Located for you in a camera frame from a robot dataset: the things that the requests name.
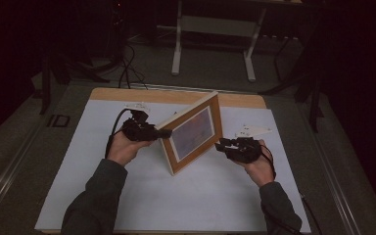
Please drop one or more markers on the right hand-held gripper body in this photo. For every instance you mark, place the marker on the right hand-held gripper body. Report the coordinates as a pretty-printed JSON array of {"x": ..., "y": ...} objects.
[{"x": 246, "y": 150}]

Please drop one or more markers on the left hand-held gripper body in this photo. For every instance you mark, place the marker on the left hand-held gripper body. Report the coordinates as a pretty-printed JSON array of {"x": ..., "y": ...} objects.
[{"x": 138, "y": 129}]

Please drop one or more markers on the wooden photo frame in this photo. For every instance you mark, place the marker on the wooden photo frame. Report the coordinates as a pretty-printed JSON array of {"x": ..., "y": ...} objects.
[{"x": 192, "y": 133}]

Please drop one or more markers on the person's left hand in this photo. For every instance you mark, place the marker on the person's left hand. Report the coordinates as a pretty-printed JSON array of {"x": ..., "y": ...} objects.
[{"x": 125, "y": 148}]

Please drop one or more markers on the person's right hand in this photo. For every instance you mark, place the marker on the person's right hand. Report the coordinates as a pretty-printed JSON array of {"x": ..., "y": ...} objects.
[{"x": 261, "y": 171}]

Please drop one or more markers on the black metal stand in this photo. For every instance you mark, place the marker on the black metal stand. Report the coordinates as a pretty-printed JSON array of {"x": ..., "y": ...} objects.
[
  {"x": 45, "y": 81},
  {"x": 313, "y": 107}
]

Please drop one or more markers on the black floor socket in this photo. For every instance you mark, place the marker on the black floor socket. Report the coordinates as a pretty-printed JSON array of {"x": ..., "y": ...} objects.
[{"x": 58, "y": 120}]

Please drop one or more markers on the dark computer tower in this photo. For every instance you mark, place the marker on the dark computer tower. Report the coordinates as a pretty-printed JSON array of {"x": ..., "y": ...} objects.
[{"x": 117, "y": 29}]

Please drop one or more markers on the white metal desk frame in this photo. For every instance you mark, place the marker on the white metal desk frame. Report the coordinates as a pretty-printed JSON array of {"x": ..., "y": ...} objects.
[{"x": 178, "y": 49}]

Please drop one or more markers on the grey metal floor rail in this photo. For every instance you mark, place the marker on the grey metal floor rail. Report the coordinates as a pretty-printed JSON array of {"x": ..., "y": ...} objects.
[
  {"x": 9, "y": 173},
  {"x": 336, "y": 182}
]

